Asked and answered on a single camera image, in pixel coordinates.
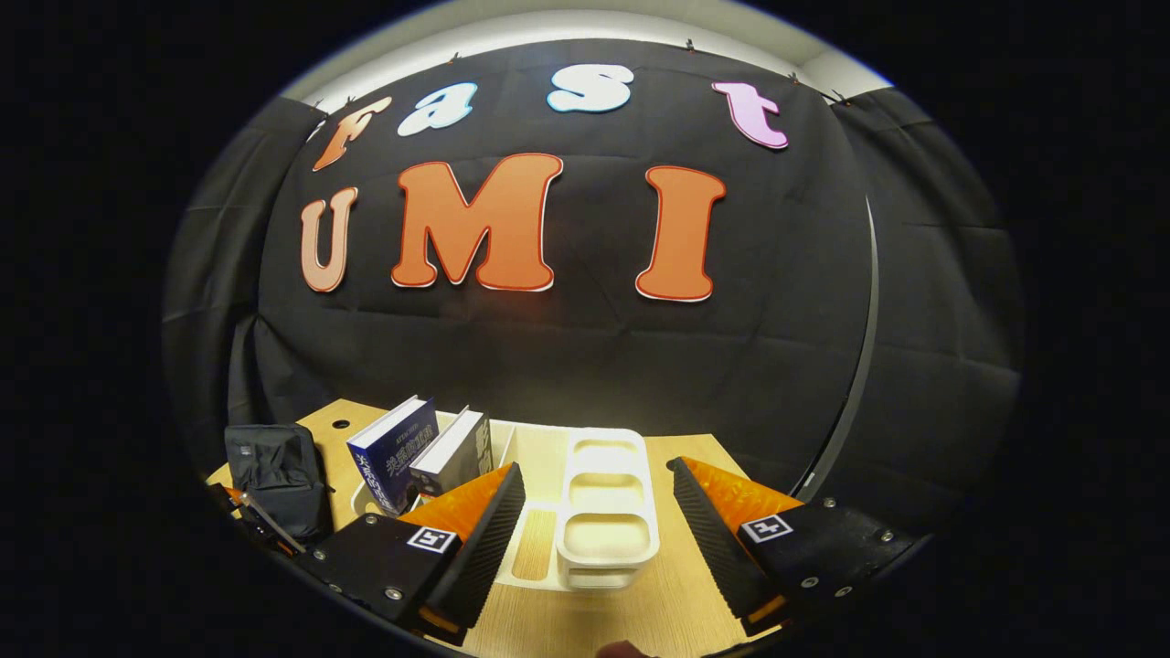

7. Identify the black and white book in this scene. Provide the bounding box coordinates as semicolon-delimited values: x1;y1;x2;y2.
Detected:
409;407;495;500

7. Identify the thin metal pole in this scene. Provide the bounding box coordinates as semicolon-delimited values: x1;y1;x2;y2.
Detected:
800;195;884;494

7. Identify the black schoolbag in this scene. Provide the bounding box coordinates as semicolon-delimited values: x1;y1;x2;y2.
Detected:
224;423;335;546

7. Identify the white bookshelf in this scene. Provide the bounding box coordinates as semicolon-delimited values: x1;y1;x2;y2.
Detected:
352;411;662;593

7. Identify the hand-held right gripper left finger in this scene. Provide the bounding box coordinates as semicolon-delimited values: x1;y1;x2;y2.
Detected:
294;462;528;647

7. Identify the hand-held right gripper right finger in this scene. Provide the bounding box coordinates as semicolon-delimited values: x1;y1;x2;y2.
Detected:
670;456;926;638

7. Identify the black backdrop cloth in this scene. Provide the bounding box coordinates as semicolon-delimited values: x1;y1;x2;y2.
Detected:
163;38;1025;513

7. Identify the blue book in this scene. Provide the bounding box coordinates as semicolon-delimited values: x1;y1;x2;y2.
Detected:
346;395;441;519

